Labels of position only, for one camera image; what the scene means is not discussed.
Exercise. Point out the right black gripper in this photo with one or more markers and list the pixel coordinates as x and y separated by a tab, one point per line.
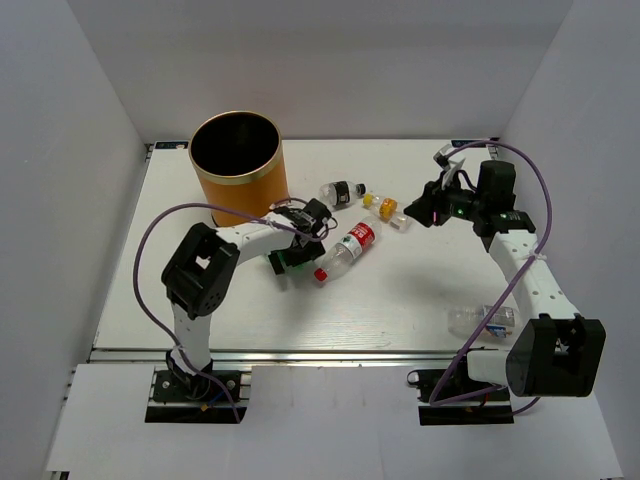
433	200

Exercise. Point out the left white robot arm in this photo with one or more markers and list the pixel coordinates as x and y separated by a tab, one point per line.
198	275

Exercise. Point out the large red-label clear bottle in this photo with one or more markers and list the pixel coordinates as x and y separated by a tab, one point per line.
341	257

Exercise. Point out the black-label small clear bottle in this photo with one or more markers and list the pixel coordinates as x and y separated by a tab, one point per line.
340	194

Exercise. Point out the right blue corner sticker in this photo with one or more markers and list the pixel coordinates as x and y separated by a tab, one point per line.
467	143

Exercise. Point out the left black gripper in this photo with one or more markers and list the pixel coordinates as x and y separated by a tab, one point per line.
313	250

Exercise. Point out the green plastic bottle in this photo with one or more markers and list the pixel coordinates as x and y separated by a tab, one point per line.
291	259

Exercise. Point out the blue corner sticker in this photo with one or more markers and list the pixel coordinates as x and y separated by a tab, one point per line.
171	145
467	143

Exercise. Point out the orange cylindrical bin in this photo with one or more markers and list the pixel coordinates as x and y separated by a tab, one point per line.
238	158

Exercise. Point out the left blue corner sticker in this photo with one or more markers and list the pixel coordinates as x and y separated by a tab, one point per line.
171	145

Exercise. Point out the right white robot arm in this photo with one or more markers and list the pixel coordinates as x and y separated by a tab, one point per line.
558	351

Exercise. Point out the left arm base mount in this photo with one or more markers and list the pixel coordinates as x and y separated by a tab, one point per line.
170	402

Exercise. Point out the yellow-cap orange-label bottle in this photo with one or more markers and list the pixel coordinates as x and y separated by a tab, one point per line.
388	210

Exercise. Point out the blue-label clear bottle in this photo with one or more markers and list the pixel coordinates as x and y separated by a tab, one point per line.
464	321

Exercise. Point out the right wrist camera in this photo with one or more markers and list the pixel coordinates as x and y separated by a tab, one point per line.
449	163

